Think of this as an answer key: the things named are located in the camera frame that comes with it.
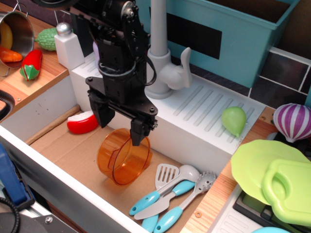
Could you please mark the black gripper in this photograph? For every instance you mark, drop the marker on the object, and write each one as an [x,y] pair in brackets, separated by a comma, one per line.
[124,94]

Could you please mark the orange transparent plastic pot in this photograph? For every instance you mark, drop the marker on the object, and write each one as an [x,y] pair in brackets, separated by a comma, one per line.
[121,161]

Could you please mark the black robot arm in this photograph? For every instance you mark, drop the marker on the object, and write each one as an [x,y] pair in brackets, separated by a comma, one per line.
[122,44]

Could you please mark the white toy sink unit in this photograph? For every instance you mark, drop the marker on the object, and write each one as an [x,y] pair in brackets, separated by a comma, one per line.
[201,126]

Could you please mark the stainless steel pot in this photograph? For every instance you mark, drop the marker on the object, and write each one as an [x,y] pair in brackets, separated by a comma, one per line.
[22,32]

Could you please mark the yellow toy in pot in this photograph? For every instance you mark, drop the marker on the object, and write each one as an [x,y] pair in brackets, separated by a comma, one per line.
[6,40]

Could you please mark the red white cheese wedge toy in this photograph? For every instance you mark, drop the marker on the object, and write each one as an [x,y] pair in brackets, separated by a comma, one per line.
[82,123]

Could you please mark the grey toy faucet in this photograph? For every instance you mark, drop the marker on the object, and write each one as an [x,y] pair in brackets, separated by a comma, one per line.
[169,77]

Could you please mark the lilac plastic cup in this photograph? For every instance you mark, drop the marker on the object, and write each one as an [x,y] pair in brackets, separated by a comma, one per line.
[96,54]

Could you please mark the white soap dispenser bottle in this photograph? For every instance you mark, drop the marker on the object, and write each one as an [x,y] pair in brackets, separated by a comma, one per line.
[68,48]

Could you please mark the red chili pepper toy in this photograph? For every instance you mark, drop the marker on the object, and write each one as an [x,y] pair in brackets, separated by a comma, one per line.
[31,65]

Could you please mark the green pear toy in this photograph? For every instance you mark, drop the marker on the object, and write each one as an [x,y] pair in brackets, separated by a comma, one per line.
[234,120]

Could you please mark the green bitter gourd toy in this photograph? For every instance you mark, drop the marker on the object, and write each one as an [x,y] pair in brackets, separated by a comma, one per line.
[45,39]

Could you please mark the blue box at left edge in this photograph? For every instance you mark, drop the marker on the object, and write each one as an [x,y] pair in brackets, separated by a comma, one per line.
[15,188]

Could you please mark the teal plastic storage bin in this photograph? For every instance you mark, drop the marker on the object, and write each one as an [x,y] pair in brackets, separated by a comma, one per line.
[230,38]

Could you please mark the lime green plate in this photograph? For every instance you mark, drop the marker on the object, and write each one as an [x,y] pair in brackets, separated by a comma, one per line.
[251,160]

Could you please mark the orange carrot toy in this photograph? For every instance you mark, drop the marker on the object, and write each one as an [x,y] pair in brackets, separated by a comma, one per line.
[7,55]

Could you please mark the black toy stove top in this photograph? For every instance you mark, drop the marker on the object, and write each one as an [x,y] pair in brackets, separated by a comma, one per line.
[263,214]

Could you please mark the purple white striped onion toy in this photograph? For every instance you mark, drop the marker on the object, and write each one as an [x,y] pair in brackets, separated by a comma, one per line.
[293,121]

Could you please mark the lime green cutting board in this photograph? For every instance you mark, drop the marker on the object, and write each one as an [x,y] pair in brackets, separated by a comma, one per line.
[286,185]

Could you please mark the light blue bowl rim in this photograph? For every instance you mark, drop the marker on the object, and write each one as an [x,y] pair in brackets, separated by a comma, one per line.
[270,230]

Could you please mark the grey slotted spatula blue handle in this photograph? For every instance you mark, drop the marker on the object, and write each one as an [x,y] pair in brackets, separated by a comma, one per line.
[164,174]

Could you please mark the grey ladle blue handle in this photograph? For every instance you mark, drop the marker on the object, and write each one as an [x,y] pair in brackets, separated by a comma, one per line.
[186,172]

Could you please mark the grey toy knife blue handle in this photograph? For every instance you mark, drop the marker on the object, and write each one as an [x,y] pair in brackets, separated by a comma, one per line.
[164,202]

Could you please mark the grey pasta spoon blue handle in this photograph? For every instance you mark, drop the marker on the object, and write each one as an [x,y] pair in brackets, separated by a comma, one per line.
[202,185]

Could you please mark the grey metal base plate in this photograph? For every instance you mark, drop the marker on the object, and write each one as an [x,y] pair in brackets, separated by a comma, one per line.
[36,219]

